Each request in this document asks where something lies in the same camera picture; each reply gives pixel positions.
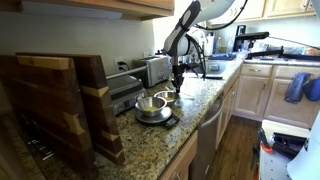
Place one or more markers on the bright blue hanging cloth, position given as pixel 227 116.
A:
pixel 313 90

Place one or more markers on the wooden upper cabinet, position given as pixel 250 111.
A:
pixel 283 6
pixel 143 6

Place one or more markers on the black steel kitchen scale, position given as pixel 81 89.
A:
pixel 171 121

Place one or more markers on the light wooden lower cabinets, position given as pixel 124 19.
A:
pixel 253 96
pixel 181 163

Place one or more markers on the black device box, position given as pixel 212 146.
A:
pixel 288 143

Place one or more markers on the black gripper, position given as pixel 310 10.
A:
pixel 178 71

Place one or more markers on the dark blue hanging towel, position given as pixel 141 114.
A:
pixel 296 88

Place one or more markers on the steel kitchen sink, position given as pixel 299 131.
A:
pixel 211 71

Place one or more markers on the stainless steel toaster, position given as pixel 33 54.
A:
pixel 155 71

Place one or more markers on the blue dish mat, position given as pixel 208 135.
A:
pixel 225 57

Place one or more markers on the brown bread loaf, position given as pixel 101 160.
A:
pixel 313 52

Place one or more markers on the small stainless steel bowl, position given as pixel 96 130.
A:
pixel 161 95
pixel 143 105

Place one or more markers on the yellow sugar heap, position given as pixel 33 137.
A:
pixel 151 108
pixel 170 98

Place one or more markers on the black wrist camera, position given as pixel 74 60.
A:
pixel 189 66

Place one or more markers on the black stereo camera on stand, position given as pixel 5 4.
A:
pixel 255 35

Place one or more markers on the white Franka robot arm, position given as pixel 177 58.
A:
pixel 216 6

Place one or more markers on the black power plug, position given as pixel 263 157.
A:
pixel 121 65

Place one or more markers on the stainless steel dishwasher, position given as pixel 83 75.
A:
pixel 206 140

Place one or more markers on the dark wooden cutting board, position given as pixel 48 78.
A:
pixel 96 76
pixel 40 100

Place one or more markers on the white wall outlet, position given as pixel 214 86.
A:
pixel 116 60
pixel 146 54

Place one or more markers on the white plastic bottle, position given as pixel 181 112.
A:
pixel 209 46

